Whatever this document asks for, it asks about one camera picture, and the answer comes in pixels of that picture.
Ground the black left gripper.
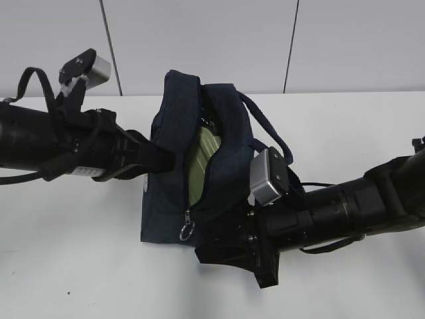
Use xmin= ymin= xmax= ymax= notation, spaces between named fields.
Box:
xmin=42 ymin=109 xmax=175 ymax=182

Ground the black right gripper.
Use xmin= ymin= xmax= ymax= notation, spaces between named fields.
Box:
xmin=195 ymin=199 xmax=305 ymax=288

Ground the metal zipper pull ring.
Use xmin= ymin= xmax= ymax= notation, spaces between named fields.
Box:
xmin=179 ymin=209 xmax=196 ymax=241

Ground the green lid glass food container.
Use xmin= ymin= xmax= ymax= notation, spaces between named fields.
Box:
xmin=187 ymin=127 xmax=221 ymax=206

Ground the dark blue fabric lunch bag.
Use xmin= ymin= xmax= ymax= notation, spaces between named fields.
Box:
xmin=140 ymin=70 xmax=294 ymax=247

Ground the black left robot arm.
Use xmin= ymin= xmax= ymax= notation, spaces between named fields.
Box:
xmin=1 ymin=103 xmax=175 ymax=185

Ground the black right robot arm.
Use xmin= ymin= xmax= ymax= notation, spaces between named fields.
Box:
xmin=195 ymin=138 xmax=424 ymax=288

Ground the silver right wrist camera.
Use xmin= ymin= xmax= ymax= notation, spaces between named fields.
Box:
xmin=250 ymin=147 xmax=290 ymax=206

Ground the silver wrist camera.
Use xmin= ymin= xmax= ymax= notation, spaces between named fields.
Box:
xmin=250 ymin=147 xmax=290 ymax=206
xmin=58 ymin=49 xmax=112 ymax=90

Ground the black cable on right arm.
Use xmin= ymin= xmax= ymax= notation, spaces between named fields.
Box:
xmin=298 ymin=181 xmax=366 ymax=255

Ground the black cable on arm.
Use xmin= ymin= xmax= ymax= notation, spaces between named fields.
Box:
xmin=0 ymin=66 xmax=100 ymax=185
xmin=298 ymin=181 xmax=366 ymax=255

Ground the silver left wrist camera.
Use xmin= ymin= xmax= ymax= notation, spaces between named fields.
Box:
xmin=58 ymin=49 xmax=112 ymax=90

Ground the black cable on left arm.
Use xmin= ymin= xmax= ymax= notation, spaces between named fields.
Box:
xmin=0 ymin=66 xmax=100 ymax=185

